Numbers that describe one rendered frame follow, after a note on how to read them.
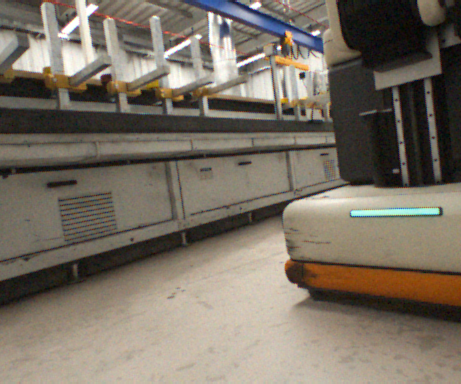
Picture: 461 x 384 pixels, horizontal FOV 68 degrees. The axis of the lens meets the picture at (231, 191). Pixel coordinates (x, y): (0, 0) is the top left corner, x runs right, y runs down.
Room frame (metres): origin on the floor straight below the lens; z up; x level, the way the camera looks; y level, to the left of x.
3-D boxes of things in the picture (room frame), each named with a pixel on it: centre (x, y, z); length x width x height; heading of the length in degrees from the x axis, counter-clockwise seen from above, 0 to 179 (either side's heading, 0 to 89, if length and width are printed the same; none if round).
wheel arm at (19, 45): (1.11, 0.67, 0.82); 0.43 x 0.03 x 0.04; 48
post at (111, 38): (1.50, 0.42, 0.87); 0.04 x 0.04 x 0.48; 48
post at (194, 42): (1.88, 0.09, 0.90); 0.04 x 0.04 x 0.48; 48
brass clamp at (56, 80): (1.33, 0.57, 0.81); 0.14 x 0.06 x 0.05; 138
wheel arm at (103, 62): (1.30, 0.51, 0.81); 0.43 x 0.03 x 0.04; 48
